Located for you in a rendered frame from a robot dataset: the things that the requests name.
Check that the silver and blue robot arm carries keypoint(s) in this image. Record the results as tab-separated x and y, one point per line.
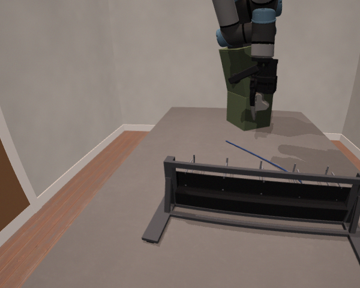
236	31

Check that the grey free-standing rack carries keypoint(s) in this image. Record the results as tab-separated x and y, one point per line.
259	198

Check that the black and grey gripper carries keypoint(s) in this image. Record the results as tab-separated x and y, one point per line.
266	74

